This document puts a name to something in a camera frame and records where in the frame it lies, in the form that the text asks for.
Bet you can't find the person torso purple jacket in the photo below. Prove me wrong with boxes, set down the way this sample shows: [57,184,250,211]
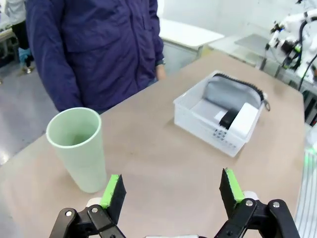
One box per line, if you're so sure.
[24,0,165,115]

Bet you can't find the person left forearm purple sleeve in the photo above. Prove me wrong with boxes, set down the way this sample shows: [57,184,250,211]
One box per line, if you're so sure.
[145,22,166,65]

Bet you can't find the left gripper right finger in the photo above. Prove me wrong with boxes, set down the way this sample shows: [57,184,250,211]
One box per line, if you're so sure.
[214,168,302,238]

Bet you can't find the standing person dark trousers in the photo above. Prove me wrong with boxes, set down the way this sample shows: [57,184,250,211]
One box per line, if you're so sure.
[4,0,35,74]

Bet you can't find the person left hand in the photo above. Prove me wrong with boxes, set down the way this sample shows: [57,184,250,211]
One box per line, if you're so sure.
[155,64,167,81]

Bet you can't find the pale green plastic cup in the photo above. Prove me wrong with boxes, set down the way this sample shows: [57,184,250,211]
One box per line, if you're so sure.
[46,107,108,194]

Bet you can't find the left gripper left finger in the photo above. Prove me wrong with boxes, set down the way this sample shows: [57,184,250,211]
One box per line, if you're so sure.
[49,174,127,238]

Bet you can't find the white perforated plastic basket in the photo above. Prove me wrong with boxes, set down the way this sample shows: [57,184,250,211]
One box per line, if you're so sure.
[172,70,268,158]

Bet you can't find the large white table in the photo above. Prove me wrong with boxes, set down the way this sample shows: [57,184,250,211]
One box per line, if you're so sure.
[158,18,225,76]

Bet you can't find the white ribbed column green light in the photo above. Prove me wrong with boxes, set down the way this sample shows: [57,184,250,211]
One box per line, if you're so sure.
[294,123,317,238]

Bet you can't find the white rectangular box device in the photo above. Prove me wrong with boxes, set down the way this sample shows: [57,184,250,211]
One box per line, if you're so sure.
[228,102,259,139]

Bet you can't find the grey pouch with black zipper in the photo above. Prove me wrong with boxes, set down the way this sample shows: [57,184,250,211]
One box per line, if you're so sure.
[202,72,272,113]

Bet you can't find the grey white low table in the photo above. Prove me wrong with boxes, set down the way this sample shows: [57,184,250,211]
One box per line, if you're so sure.
[208,34,274,69]

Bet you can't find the person right forearm purple sleeve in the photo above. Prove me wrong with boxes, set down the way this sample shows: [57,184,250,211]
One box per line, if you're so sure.
[25,32,86,114]

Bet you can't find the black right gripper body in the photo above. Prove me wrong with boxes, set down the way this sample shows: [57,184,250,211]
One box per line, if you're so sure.
[280,38,302,57]

